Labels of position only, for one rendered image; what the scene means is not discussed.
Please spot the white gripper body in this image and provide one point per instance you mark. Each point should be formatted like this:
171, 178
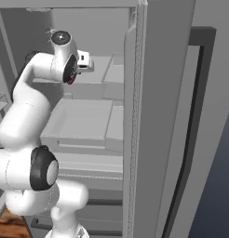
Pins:
86, 67

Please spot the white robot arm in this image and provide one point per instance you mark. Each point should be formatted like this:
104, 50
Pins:
23, 124

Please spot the grey fridge shelf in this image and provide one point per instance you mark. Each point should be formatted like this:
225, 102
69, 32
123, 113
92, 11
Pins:
91, 77

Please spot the grey fridge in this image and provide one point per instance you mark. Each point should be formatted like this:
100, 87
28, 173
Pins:
91, 28

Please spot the grey fridge drawer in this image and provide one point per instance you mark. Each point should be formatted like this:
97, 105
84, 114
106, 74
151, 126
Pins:
82, 121

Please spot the grey fridge door with shelf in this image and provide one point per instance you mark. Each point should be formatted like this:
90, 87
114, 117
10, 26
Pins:
2, 102

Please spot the grey door bin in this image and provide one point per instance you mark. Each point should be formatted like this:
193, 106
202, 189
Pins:
115, 130
114, 77

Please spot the grey tall panel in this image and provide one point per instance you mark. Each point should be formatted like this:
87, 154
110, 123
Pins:
218, 77

